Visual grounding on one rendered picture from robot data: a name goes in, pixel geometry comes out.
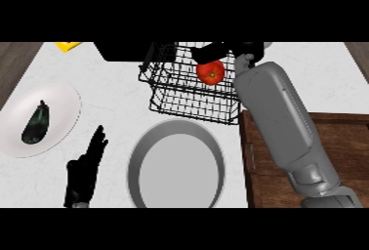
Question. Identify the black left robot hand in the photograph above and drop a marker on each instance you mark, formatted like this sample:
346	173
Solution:
86	169

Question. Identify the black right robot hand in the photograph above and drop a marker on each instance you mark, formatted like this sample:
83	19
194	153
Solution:
216	50

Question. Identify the red tomato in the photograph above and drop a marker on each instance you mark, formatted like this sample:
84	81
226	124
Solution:
210	73

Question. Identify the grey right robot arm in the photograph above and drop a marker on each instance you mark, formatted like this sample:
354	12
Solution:
288	130

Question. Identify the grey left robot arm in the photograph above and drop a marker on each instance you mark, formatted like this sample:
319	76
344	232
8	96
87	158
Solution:
80	205

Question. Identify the grey oval tray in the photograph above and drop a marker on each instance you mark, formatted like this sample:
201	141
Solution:
176	164

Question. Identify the dark purple eggplant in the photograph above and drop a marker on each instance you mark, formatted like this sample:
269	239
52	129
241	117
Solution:
36	125

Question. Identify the white oval plate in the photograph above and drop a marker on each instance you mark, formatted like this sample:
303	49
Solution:
40	119

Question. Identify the black appliance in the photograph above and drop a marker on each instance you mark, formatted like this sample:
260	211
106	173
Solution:
123	51

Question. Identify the yellow object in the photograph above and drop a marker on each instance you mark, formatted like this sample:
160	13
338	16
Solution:
67	46

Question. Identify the brown wooden cutting board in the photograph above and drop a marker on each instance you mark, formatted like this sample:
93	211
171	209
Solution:
337	162

